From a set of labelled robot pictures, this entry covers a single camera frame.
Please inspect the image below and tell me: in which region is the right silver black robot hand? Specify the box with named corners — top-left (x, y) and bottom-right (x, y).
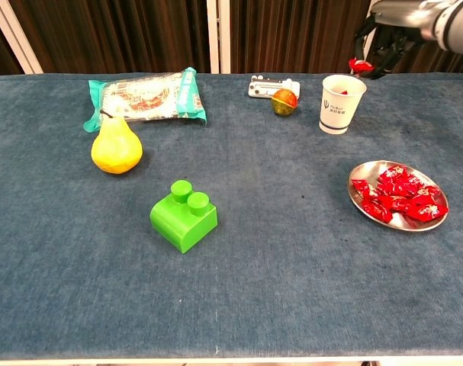
top-left (352, 0), bottom-right (430, 80)

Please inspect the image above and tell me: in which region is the white paper cup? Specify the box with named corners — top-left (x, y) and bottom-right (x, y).
top-left (317, 74), bottom-right (368, 136)

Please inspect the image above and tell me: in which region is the round steel plate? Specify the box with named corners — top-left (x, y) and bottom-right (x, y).
top-left (346, 159), bottom-right (450, 233)

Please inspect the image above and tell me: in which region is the orange green toy ball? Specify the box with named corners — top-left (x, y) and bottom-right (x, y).
top-left (271, 88), bottom-right (298, 117)

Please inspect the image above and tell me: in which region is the white plastic clip device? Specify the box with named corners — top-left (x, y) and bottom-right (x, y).
top-left (248, 74), bottom-right (301, 101)

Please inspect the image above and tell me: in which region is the teal snack package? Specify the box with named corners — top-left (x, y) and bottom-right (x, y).
top-left (82, 66), bottom-right (208, 133)

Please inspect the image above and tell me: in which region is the green building block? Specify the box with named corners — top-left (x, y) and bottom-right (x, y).
top-left (149, 179), bottom-right (219, 255)

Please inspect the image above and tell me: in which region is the blue table cloth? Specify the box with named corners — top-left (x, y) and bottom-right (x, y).
top-left (0, 72), bottom-right (463, 361)

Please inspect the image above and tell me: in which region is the yellow toy pear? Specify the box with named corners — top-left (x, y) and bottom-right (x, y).
top-left (90, 109), bottom-right (144, 175)

